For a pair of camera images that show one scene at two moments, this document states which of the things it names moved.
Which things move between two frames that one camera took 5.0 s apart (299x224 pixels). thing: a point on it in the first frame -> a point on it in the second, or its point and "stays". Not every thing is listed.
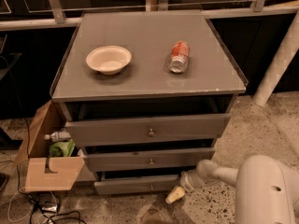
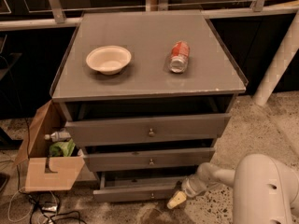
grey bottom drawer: x=137 y=184 -> x=151 y=193
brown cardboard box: x=44 y=173 stays
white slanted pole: x=278 y=64 stays
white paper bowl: x=108 y=59 stays
